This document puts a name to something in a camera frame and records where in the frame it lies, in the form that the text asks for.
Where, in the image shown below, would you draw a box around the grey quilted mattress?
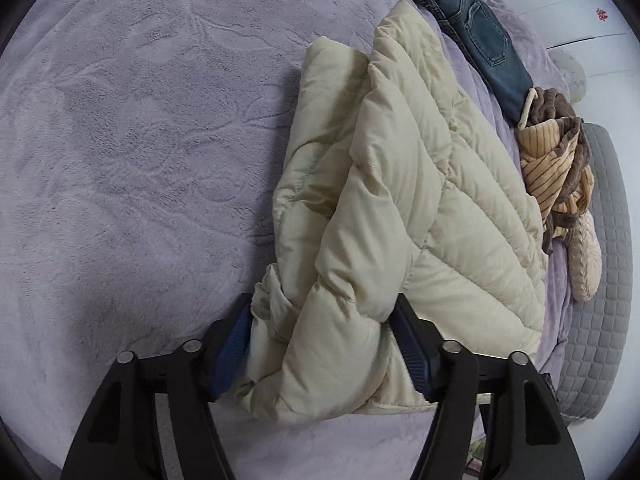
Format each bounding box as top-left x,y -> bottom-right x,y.
556,122 -> 634,422

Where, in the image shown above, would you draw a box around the blue denim jeans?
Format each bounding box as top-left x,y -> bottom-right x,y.
413,0 -> 534,125

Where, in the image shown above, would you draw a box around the white round cushion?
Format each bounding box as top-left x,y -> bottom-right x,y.
548,49 -> 588,104

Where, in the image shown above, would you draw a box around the cream knitted pillow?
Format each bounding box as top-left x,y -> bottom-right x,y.
567,210 -> 602,302

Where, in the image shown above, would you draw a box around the striped cream fleece robe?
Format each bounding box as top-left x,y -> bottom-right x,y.
515,87 -> 594,254

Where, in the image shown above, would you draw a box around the lavender plush bedspread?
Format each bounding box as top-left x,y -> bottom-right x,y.
0,0 -> 576,480

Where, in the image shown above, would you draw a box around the cream puffer jacket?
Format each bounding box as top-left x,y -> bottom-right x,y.
240,2 -> 547,424

